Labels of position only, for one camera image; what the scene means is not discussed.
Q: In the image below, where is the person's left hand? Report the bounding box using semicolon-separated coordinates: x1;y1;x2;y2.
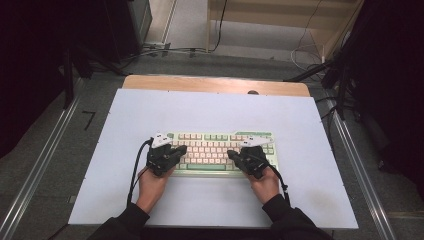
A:
135;165;176;215

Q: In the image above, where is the black hanging cable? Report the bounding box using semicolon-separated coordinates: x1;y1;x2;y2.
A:
212;0;229;53

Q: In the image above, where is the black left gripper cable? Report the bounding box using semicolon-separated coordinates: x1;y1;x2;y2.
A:
126;137;155;208

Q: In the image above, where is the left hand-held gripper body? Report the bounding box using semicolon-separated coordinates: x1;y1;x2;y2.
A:
145;132;178;178

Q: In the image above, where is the green and pink keyboard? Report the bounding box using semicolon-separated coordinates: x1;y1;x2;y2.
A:
159;130;280;178

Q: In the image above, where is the aluminium floor rail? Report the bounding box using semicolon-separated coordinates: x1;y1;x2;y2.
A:
327;99;398;240
0;95;82;240

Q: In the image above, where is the dark curtain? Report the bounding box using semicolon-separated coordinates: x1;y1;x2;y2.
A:
344;0;424;201
0;0;113;159

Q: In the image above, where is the white board sheet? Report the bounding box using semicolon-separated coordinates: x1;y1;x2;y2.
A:
68;88;360;230

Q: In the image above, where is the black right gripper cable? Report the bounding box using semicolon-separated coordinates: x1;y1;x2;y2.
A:
256;153;292;206

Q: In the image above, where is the person's right hand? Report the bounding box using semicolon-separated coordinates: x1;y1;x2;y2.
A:
245;165;281;205

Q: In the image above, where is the white power strip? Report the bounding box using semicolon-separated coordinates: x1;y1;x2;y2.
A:
143;41;172;51

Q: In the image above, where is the white loose cable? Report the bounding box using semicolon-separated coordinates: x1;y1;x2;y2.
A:
290;0;327;73

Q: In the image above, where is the wooden table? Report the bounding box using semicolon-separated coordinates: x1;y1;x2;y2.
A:
121;74;312;98

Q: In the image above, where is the light wooden shelf unit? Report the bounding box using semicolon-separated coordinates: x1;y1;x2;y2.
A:
205;0;365;62

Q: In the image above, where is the bundle of floor cables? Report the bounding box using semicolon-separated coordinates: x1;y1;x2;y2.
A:
119;45;210;69

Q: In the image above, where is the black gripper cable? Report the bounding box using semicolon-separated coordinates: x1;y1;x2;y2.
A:
126;137;155;208
256;153;292;206

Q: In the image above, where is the person's dark clothing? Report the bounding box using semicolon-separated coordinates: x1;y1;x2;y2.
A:
141;227;273;240

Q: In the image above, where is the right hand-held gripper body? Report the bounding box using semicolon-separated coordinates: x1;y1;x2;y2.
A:
237;135;276;180

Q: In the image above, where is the dark cabinet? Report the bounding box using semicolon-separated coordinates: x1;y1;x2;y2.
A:
103;0;154;64

